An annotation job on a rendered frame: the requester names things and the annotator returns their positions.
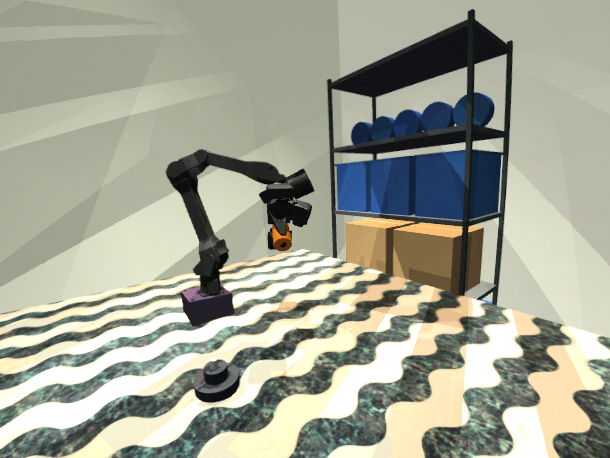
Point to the orange knob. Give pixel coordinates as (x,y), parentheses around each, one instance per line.
(281,242)

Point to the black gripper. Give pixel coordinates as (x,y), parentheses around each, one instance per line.
(279,208)

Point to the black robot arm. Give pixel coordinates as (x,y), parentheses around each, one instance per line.
(182,175)

